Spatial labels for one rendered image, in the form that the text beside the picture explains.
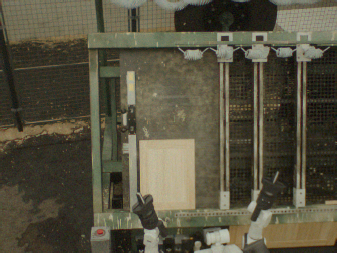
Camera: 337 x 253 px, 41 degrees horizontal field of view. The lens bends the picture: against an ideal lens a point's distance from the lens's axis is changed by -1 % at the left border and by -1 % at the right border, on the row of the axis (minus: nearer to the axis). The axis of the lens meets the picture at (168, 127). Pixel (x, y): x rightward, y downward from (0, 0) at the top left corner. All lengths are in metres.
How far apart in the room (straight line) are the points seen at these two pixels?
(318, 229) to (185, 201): 1.20
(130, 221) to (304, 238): 1.48
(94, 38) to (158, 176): 1.01
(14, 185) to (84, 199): 0.76
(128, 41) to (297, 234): 2.03
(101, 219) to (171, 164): 0.60
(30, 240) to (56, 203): 0.49
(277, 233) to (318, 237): 0.35
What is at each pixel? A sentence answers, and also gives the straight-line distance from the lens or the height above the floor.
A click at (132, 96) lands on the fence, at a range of 3.00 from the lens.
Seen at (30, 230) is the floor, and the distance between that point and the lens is 4.35.
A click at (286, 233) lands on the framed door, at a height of 0.42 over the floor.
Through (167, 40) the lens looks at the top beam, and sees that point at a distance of 2.97.
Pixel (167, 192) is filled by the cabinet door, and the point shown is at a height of 1.00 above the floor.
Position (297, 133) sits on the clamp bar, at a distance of 3.17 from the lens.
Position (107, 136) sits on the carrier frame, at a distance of 3.96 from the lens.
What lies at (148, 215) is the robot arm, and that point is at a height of 1.53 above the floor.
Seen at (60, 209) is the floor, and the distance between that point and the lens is 4.47.
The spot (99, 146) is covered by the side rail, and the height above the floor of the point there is 1.29.
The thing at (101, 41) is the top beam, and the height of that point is 1.91.
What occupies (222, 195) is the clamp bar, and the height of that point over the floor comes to 1.01.
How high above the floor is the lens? 3.14
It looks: 35 degrees down
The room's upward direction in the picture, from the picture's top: 1 degrees clockwise
